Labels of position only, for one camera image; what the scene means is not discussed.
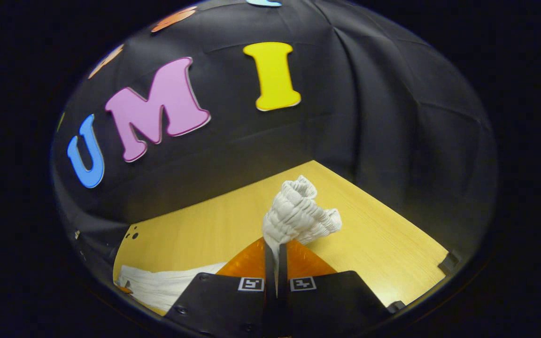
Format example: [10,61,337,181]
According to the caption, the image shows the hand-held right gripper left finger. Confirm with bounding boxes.
[165,237,278,338]

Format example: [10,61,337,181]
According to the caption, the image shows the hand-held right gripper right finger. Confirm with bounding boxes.
[278,239,394,338]

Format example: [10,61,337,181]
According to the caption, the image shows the white jeans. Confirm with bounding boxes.
[116,175,342,313]

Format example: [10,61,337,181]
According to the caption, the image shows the black backdrop cloth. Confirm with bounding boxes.
[51,0,499,287]

